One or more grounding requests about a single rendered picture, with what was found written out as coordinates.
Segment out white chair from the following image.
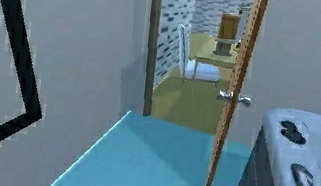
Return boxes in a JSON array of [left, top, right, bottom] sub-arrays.
[[171, 23, 226, 90]]

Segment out light wooden table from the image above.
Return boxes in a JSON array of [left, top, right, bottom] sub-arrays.
[[191, 34, 243, 86]]

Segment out brown wooden room door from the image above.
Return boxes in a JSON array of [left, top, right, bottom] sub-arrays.
[[203, 0, 271, 186]]

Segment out brown wooden chair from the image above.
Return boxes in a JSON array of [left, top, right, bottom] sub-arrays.
[[212, 12, 242, 58]]

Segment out silver door handle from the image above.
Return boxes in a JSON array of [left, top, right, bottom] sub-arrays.
[[216, 89, 254, 107]]

